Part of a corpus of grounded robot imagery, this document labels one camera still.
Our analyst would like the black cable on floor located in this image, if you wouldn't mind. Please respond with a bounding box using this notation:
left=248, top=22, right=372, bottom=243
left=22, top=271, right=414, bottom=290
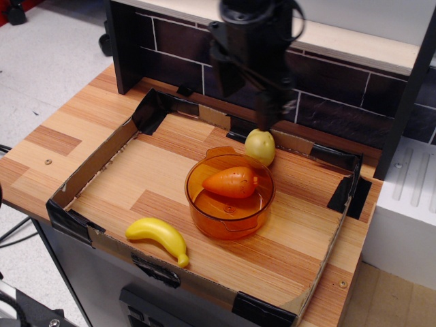
left=0, top=144, right=33, bottom=248

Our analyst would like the orange toy carrot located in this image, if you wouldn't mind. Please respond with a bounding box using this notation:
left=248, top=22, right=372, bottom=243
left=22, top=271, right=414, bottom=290
left=202, top=166, right=259, bottom=199

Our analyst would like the dark brick backsplash panel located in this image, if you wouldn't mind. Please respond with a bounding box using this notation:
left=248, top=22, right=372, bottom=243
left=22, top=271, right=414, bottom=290
left=106, top=1, right=435, bottom=177

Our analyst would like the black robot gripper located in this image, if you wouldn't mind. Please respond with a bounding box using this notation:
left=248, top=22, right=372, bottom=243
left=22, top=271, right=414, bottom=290
left=208, top=21, right=296, bottom=131

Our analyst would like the yellow toy banana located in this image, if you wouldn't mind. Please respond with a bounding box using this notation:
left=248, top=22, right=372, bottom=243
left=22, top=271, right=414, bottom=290
left=125, top=217, right=189, bottom=268

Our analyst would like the black stand base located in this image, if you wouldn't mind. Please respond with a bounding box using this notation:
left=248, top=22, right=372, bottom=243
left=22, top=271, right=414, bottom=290
left=1, top=0, right=27, bottom=26

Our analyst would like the black equipment bottom left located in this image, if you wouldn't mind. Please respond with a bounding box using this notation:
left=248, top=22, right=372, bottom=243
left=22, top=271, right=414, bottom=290
left=1, top=275, right=69, bottom=326

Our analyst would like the black chair caster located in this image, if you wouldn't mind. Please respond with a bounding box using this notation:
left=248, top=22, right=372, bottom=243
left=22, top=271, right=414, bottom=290
left=98, top=20, right=112, bottom=57

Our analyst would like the yellow toy potato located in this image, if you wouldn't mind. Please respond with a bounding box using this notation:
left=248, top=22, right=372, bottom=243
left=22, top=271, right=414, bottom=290
left=245, top=129, right=276, bottom=166

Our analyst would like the white toy sink drainboard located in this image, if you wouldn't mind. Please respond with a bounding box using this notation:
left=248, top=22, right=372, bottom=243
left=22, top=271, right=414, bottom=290
left=362, top=138, right=435, bottom=289

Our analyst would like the cardboard fence with black tape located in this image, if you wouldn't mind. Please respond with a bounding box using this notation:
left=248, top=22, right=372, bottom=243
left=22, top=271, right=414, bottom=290
left=47, top=90, right=371, bottom=326

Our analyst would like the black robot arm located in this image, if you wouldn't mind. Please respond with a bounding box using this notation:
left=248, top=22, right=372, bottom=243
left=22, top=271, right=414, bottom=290
left=208, top=1, right=303, bottom=131

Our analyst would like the orange transparent plastic pot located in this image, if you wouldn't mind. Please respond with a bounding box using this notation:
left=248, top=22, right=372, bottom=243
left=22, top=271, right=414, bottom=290
left=185, top=146, right=275, bottom=240

